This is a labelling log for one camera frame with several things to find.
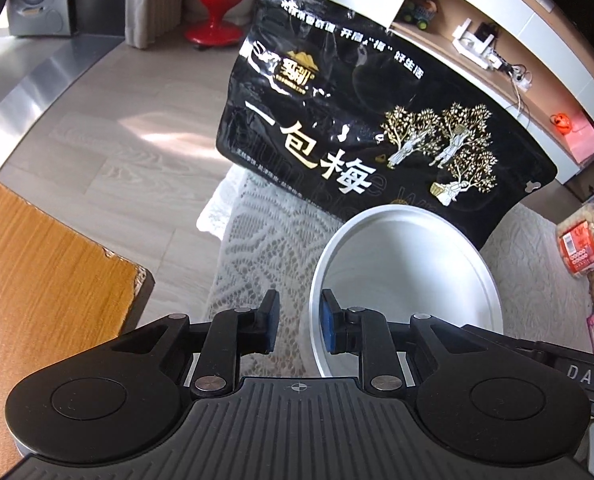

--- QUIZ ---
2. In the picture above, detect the white bowl with orange logo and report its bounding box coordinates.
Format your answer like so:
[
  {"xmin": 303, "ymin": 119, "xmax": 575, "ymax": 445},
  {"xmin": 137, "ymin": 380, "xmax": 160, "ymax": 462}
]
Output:
[{"xmin": 309, "ymin": 205, "xmax": 504, "ymax": 377}]

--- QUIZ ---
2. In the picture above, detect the white lace tablecloth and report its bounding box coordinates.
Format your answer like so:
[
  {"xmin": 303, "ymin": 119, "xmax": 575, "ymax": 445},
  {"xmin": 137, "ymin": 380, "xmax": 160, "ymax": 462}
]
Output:
[{"xmin": 196, "ymin": 167, "xmax": 592, "ymax": 377}]

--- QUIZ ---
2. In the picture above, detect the peanut jar gold lid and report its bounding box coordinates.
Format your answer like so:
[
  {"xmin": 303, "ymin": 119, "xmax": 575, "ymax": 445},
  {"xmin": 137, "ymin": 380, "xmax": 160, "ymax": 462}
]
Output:
[{"xmin": 556, "ymin": 202, "xmax": 594, "ymax": 278}]

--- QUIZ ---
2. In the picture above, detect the wooden side table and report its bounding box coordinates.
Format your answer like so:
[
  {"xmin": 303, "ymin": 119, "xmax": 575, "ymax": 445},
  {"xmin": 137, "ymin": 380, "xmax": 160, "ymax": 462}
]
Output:
[{"xmin": 0, "ymin": 183, "xmax": 155, "ymax": 477}]

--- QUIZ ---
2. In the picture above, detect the black plum snack bag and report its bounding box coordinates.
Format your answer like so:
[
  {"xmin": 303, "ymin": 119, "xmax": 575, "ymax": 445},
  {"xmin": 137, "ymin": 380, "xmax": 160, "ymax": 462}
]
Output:
[{"xmin": 216, "ymin": 0, "xmax": 557, "ymax": 246}]

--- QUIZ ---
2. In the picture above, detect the white router on shelf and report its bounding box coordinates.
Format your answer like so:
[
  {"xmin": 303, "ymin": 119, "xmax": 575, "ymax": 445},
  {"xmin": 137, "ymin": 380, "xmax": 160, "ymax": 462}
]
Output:
[{"xmin": 452, "ymin": 18, "xmax": 503, "ymax": 70}]

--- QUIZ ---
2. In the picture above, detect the green toy truck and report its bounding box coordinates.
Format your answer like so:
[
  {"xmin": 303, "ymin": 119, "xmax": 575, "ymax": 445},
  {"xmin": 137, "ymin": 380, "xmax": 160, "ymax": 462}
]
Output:
[{"xmin": 401, "ymin": 0, "xmax": 438, "ymax": 30}]

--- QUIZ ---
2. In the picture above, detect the white tv cabinet shelf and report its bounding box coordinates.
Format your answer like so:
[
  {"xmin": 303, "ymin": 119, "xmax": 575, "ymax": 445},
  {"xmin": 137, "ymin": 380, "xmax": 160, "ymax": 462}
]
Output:
[{"xmin": 333, "ymin": 0, "xmax": 594, "ymax": 194}]

